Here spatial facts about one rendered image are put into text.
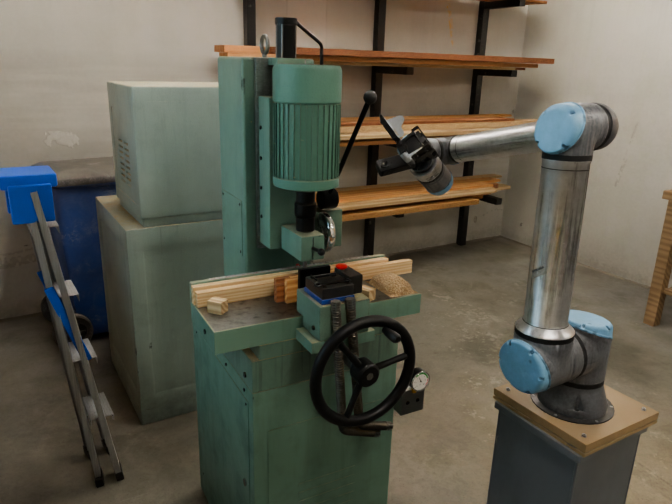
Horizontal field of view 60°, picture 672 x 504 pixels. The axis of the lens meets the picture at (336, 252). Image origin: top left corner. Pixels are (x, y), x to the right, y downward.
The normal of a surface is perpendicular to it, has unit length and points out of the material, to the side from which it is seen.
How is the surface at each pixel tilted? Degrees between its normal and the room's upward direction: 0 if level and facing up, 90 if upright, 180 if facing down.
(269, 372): 90
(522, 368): 94
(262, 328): 90
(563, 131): 82
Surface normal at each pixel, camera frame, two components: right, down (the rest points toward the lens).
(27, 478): 0.03, -0.95
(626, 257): -0.86, 0.14
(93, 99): 0.51, 0.28
